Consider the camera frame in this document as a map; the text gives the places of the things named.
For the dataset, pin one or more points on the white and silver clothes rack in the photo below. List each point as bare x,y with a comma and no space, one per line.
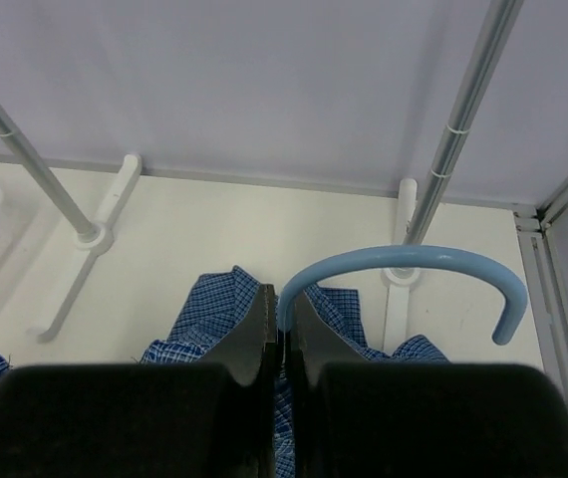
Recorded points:
414,213

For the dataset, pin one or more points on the aluminium frame post right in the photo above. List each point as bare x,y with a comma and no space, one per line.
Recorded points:
544,215

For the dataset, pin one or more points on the light blue wire hanger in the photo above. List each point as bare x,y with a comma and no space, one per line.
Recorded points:
219,301

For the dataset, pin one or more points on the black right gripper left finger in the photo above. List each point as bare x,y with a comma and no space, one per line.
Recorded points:
209,418

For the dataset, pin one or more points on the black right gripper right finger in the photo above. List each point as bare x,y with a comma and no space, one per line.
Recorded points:
354,417

